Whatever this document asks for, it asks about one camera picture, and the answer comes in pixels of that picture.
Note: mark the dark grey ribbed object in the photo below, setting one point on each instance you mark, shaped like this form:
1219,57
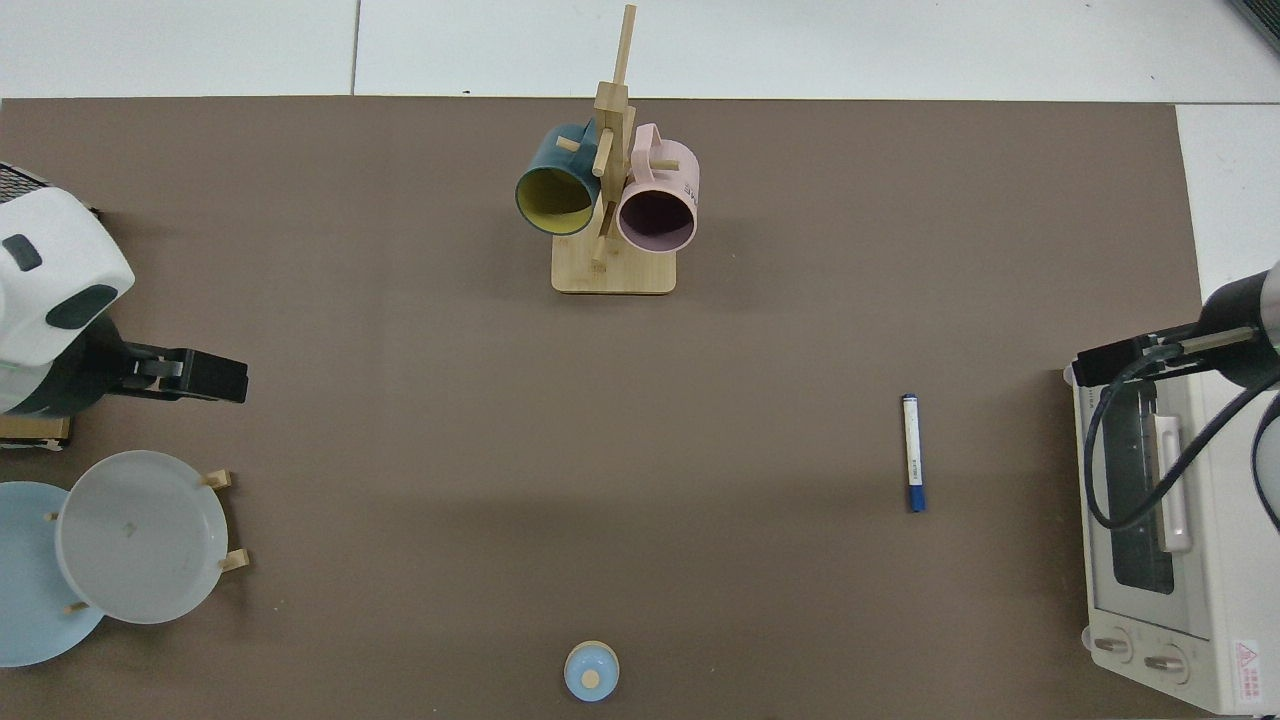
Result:
1265,15

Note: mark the brown table cloth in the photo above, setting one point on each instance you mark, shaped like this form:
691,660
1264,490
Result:
400,450

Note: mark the pale toaster oven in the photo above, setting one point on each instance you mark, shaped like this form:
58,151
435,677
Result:
1230,560

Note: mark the wooden cup stand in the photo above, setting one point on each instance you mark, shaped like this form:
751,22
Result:
630,270

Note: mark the white marker with blue cap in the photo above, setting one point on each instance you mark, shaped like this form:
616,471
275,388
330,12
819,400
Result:
913,450

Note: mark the grey plate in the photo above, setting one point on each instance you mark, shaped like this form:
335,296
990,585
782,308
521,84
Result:
140,540

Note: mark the light blue plate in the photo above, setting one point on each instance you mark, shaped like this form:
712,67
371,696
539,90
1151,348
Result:
30,580

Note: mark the wooden plate rack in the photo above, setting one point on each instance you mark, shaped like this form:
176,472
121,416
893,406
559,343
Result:
236,560

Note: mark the small blue round thing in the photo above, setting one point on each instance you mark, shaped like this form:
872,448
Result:
591,672

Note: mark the dark teal cup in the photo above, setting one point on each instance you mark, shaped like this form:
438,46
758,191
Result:
545,195

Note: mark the pink cup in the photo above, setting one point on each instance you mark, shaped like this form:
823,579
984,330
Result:
655,220

